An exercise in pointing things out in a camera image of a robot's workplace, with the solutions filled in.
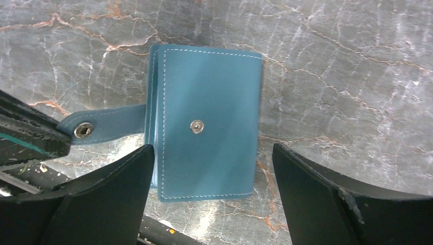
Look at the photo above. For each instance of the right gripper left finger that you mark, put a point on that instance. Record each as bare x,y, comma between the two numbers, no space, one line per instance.
101,203

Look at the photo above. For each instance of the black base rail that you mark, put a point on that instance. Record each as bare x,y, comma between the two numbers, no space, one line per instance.
101,216

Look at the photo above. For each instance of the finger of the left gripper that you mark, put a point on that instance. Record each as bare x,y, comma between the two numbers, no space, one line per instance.
28,135

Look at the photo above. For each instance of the blue leather card holder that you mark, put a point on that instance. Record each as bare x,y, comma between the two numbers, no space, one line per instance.
201,116

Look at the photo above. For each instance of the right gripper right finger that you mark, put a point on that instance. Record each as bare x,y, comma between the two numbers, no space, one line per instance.
322,206

